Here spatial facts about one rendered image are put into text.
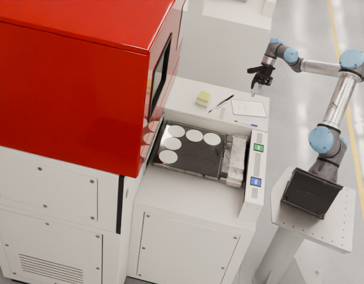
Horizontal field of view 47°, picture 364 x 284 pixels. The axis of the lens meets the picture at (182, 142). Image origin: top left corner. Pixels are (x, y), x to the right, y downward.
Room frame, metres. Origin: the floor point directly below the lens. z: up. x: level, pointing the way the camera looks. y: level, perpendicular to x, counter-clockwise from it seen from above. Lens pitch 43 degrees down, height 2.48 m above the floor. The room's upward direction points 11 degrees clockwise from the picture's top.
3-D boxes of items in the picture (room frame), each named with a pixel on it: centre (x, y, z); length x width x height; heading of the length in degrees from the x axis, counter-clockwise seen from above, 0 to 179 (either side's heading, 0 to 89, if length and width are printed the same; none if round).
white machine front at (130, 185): (1.50, 0.18, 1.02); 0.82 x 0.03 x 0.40; 176
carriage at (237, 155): (1.68, -0.32, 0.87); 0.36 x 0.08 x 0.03; 176
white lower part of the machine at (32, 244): (1.52, 0.52, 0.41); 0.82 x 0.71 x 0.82; 176
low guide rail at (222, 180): (1.55, -0.11, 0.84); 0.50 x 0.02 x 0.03; 86
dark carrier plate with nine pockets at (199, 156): (1.68, -0.06, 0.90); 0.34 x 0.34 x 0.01; 86
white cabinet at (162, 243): (1.75, -0.17, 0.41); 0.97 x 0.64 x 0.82; 176
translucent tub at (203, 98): (2.01, -0.08, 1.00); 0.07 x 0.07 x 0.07; 75
